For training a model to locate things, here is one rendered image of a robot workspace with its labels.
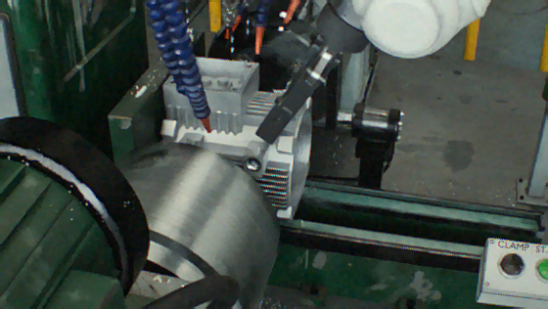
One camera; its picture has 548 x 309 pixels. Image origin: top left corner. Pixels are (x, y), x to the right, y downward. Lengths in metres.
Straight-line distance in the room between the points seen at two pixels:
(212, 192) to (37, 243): 0.36
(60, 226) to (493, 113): 1.35
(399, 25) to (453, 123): 1.02
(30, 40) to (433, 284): 0.71
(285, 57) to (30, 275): 0.86
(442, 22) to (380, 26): 0.06
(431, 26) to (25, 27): 0.54
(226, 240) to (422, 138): 0.87
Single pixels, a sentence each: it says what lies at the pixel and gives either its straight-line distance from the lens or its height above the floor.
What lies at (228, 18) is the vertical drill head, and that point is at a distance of 0.95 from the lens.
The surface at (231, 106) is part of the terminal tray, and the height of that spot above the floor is 1.12.
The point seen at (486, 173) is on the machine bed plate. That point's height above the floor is 0.80.
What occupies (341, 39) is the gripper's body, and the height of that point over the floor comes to 1.27.
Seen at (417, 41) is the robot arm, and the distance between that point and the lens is 0.63.
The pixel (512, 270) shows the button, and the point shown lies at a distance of 0.86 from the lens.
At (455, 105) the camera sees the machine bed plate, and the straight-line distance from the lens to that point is 1.72.
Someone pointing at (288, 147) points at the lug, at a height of 1.08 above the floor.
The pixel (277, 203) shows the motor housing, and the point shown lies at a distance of 1.04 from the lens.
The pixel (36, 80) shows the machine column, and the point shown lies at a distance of 0.97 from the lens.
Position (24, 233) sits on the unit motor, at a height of 1.34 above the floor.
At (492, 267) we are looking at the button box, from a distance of 0.86.
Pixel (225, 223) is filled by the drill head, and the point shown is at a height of 1.13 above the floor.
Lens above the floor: 1.63
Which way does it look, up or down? 34 degrees down
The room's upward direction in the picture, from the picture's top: straight up
